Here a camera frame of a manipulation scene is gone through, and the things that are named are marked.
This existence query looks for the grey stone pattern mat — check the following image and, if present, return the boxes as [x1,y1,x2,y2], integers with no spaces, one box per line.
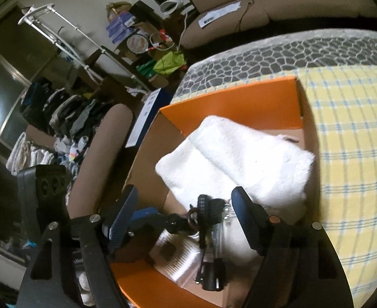
[172,28,377,103]

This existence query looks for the orange cardboard box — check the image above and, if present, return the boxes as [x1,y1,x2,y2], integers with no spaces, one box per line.
[109,76,321,308]

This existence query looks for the brown chair armrest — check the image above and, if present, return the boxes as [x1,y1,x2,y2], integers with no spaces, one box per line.
[67,104,134,219]

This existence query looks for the green bag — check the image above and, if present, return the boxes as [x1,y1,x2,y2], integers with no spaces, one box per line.
[153,51,186,76]

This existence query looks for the brown sofa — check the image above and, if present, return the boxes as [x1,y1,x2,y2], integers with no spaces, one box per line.
[175,0,377,51]

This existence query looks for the black makeup brush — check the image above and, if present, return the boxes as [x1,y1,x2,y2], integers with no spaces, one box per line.
[201,195,227,292]

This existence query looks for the white paper on sofa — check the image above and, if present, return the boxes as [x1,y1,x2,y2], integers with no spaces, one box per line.
[198,1,241,28]

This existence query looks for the black handled screwdriver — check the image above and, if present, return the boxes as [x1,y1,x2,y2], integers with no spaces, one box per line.
[197,194,208,283]

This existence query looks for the clear plastic box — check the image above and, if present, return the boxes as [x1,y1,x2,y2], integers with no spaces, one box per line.
[221,204,260,266]

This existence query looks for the white folded towel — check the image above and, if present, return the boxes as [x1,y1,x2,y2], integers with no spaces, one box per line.
[155,115,314,224]

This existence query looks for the white drying rack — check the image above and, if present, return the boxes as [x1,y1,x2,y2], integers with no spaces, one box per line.
[18,4,151,92]

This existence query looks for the yellow checkered cloth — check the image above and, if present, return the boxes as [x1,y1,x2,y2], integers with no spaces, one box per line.
[170,65,377,308]

